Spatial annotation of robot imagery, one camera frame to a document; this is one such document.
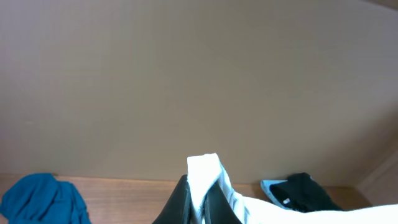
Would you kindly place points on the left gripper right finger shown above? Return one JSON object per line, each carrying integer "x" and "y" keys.
{"x": 217, "y": 209}

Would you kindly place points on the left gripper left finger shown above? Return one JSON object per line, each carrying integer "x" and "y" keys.
{"x": 178, "y": 207}

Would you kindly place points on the white t-shirt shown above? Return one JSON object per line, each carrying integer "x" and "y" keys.
{"x": 206, "y": 170}

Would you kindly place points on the black folded garment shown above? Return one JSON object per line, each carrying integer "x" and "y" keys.
{"x": 311, "y": 196}

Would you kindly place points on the blue t-shirt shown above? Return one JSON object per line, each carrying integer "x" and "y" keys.
{"x": 41, "y": 198}

